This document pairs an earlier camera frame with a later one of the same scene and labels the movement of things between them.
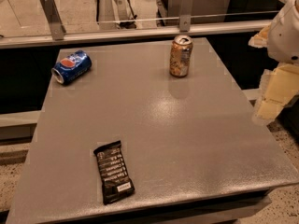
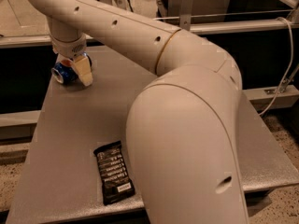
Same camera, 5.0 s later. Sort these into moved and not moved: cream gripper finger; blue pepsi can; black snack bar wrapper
Moved: cream gripper finger
Not moved: blue pepsi can; black snack bar wrapper
